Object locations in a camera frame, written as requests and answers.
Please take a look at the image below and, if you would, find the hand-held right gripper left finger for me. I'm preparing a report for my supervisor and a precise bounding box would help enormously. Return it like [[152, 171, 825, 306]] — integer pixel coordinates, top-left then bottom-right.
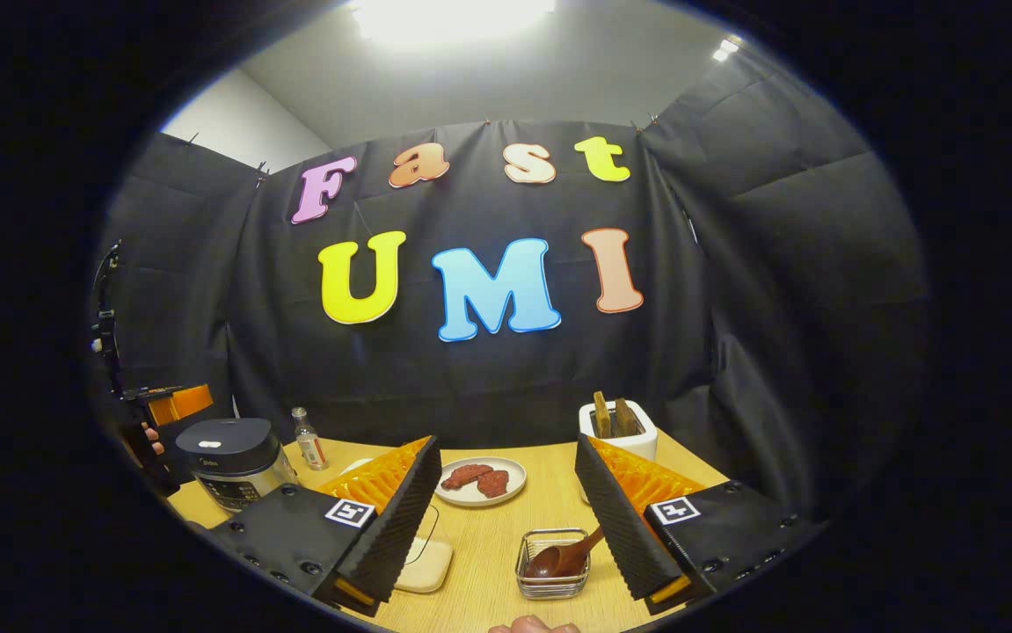
[[207, 435, 443, 616]]

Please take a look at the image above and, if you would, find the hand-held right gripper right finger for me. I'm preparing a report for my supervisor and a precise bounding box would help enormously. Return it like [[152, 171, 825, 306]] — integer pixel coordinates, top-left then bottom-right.
[[572, 433, 823, 616]]

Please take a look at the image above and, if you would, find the dark grey rice cooker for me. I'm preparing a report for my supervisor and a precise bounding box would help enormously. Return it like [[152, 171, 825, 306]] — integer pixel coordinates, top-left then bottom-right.
[[175, 418, 298, 513]]

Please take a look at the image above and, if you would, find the brown wooden spoon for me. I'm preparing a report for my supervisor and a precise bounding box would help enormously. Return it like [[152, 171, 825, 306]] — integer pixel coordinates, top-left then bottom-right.
[[523, 526, 606, 579]]

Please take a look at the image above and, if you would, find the white round plate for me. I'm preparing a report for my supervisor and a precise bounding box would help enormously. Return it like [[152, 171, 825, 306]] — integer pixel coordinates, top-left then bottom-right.
[[433, 456, 528, 509]]

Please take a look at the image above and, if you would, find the white toaster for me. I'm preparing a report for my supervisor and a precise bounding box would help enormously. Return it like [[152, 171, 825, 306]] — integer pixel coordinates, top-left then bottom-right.
[[578, 400, 659, 464]]

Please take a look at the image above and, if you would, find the small clear glass bottle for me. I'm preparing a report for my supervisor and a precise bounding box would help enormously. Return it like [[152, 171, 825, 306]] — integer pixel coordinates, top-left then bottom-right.
[[291, 406, 331, 472]]

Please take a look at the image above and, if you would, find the large ceiling light panel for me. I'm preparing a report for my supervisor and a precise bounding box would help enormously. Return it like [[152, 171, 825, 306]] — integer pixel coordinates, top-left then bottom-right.
[[352, 0, 557, 43]]

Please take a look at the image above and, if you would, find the black cable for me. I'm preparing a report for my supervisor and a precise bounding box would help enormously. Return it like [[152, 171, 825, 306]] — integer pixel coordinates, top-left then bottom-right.
[[90, 240, 126, 398]]

